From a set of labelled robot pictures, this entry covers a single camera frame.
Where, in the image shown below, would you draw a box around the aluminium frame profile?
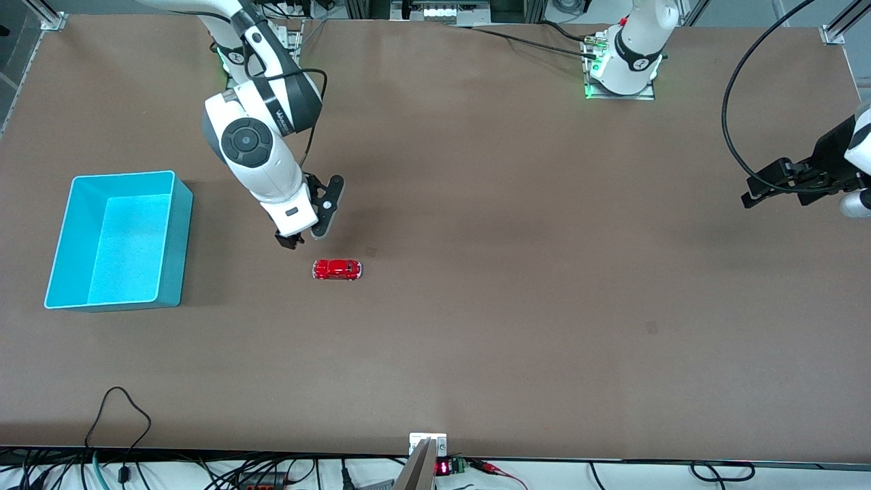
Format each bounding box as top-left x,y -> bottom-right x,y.
24,0 -> 69,32
820,0 -> 871,46

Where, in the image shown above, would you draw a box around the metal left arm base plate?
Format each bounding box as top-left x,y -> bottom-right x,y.
583,33 -> 656,101

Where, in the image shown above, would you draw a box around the red beetle toy car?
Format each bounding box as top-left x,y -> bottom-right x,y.
312,259 -> 364,281

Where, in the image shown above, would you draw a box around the black cable across table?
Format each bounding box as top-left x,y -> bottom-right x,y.
446,20 -> 604,61

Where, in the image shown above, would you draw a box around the red wire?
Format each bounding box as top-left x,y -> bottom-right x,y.
469,459 -> 529,490

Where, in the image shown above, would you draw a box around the white mount bracket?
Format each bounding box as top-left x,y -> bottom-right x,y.
409,433 -> 448,457

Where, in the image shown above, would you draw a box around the black connector block orange levers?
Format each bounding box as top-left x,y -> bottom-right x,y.
235,471 -> 286,489

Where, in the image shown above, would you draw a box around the metal camera mount pole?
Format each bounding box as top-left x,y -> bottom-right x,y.
393,438 -> 438,490

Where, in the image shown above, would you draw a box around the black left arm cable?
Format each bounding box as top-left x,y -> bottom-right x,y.
721,0 -> 821,195

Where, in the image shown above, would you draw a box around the black oval cable loop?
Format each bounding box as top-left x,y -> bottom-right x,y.
690,461 -> 757,483

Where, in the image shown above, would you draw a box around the lit equipment rack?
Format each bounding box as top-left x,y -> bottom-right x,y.
391,0 -> 492,22

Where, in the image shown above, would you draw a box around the blue plastic box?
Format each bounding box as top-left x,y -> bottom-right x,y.
44,170 -> 195,313

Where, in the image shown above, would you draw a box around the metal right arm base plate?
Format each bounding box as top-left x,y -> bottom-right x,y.
223,19 -> 304,93

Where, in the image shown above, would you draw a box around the thin black looped cable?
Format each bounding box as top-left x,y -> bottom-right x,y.
83,386 -> 152,486

